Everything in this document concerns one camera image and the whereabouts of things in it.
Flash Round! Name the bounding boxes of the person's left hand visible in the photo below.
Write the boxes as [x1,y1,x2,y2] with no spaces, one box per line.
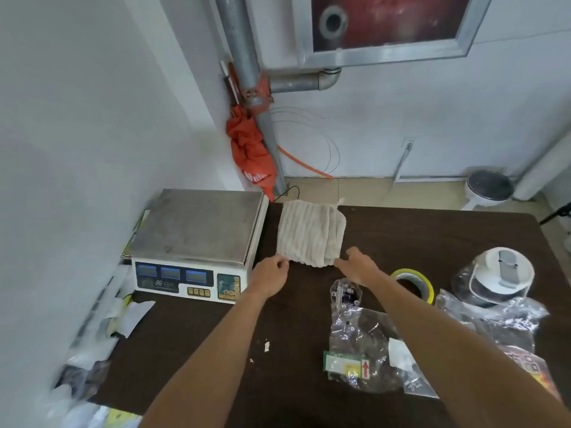
[247,255,291,301]

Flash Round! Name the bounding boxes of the person's right hand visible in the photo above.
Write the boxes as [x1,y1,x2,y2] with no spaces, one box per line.
[334,247,387,288]

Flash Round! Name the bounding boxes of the small clear round container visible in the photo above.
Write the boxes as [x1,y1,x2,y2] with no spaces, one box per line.
[330,278,363,308]

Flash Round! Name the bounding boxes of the clear bag with white label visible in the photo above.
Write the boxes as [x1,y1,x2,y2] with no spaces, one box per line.
[328,305,418,394]

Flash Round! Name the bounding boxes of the white ribbed cloth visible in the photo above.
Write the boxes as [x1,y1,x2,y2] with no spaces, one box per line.
[275,198,348,269]

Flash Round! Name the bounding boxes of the yellow tape roll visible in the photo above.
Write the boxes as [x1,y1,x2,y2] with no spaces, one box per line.
[390,267,435,306]

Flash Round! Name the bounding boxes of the small green box red arrow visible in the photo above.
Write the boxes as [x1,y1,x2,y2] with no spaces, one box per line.
[323,350,372,382]

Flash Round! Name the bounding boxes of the clear plastic bag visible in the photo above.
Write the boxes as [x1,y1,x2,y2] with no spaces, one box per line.
[435,289,550,353]

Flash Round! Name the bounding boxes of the clear jar with white lid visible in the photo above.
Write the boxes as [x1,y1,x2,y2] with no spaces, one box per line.
[450,247,535,308]

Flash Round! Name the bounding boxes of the clear bag yellow starburst sign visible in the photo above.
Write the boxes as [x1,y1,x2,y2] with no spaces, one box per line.
[499,345,562,402]

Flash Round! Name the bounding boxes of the person's left forearm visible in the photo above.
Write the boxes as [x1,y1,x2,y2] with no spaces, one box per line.
[139,287,274,428]

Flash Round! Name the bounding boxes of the person's right forearm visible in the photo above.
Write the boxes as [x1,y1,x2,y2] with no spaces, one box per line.
[372,271,571,428]

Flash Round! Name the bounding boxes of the white electronic scale steel pan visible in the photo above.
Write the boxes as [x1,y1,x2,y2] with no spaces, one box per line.
[121,188,270,305]

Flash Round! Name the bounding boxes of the yellow green packet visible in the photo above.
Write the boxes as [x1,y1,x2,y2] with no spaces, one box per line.
[121,209,150,259]

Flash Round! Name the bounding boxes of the pile of white plastic bags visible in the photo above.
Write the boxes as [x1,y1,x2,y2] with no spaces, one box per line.
[44,262,157,411]

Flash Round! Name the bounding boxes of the white round bin dark lid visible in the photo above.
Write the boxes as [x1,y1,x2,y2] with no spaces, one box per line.
[460,168,516,212]

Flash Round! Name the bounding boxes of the white plastic pipe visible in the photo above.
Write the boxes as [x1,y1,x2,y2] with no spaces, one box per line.
[513,128,571,202]

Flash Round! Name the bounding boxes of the grey metal pipe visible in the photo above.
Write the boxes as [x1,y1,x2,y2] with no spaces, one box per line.
[214,0,342,197]

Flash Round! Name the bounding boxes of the metal framed red cabinet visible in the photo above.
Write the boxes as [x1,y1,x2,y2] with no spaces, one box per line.
[292,0,494,68]

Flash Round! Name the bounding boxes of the thin black cable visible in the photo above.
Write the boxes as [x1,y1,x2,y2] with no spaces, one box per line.
[272,185,300,203]

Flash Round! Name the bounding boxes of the orange cable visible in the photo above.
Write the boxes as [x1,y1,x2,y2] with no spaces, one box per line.
[277,146,334,180]

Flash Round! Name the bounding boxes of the thin wire loop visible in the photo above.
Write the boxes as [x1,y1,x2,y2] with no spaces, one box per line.
[267,106,342,174]

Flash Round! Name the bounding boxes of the grey wall plug with conduit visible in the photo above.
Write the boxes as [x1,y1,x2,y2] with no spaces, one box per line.
[391,137,418,183]

